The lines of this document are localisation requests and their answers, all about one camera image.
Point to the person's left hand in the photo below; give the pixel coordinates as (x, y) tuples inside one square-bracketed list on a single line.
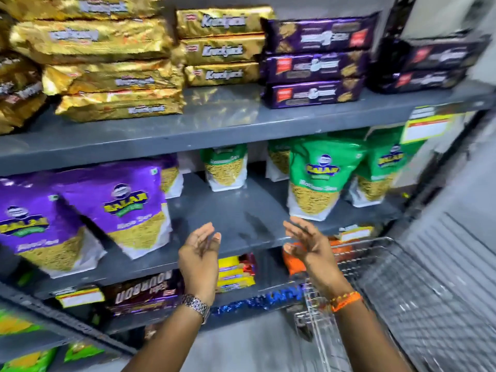
[(198, 267)]

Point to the person's right hand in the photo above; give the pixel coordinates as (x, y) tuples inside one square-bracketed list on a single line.
[(317, 259)]

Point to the person's right fingers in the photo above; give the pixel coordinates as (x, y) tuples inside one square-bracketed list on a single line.
[(304, 234)]

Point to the person's left fingers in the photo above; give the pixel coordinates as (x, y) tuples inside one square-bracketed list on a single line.
[(203, 237)]

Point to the person's right forearm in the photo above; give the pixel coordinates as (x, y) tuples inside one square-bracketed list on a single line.
[(366, 340)]

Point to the person's left forearm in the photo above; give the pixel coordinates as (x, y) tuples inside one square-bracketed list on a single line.
[(170, 340)]

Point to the orange snack packet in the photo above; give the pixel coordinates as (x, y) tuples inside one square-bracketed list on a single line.
[(292, 263)]

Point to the yellow red snack packets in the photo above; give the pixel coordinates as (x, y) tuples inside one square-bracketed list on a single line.
[(235, 273)]

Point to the yellow shelf price label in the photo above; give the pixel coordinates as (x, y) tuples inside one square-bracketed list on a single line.
[(79, 297), (354, 233), (426, 125)]

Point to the green snack bag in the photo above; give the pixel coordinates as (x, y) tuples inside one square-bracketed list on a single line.
[(321, 178), (278, 160), (381, 170), (226, 168)]

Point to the purple snack bag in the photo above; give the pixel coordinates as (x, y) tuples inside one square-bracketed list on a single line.
[(38, 232), (124, 205), (172, 180)]

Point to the silver metal wristwatch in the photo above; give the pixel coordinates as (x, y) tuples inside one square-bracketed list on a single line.
[(197, 305)]

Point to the brown biscuit packet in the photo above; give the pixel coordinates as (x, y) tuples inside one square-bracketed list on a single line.
[(143, 294)]

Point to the blue snack packet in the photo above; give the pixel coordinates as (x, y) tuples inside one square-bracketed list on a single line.
[(255, 302)]

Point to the grey metal shelf rack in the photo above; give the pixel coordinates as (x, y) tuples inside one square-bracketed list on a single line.
[(232, 123)]

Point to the green yellow snack packet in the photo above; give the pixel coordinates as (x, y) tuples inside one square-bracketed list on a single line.
[(82, 351), (27, 362), (17, 324)]

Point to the dark purple biscuit packet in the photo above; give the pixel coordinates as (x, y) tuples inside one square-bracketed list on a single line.
[(418, 80), (434, 54)]

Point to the stack of gold biscuit packets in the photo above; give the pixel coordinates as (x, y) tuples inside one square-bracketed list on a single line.
[(100, 42)]

